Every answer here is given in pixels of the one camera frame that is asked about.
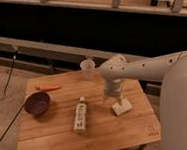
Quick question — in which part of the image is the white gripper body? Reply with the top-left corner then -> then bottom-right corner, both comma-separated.
103,79 -> 123,98

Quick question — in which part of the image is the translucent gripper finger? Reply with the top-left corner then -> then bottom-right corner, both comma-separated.
117,96 -> 122,106
102,93 -> 108,102

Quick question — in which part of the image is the white sponge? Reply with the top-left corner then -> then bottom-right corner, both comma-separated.
111,98 -> 133,116

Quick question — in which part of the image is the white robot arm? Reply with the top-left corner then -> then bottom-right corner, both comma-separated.
98,51 -> 187,150

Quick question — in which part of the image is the white plastic cup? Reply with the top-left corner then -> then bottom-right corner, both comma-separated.
80,59 -> 95,80

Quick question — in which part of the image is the white tube bottle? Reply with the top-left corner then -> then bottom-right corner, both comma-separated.
73,97 -> 87,133

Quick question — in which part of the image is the orange carrot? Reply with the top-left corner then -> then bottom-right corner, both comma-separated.
35,85 -> 61,92

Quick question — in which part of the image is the dark purple bowl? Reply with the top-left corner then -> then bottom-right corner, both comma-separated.
24,91 -> 50,116

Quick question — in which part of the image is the wooden shelf rail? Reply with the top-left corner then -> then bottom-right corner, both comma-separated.
0,0 -> 187,37

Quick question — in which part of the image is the black cable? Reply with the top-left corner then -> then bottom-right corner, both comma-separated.
0,50 -> 30,149

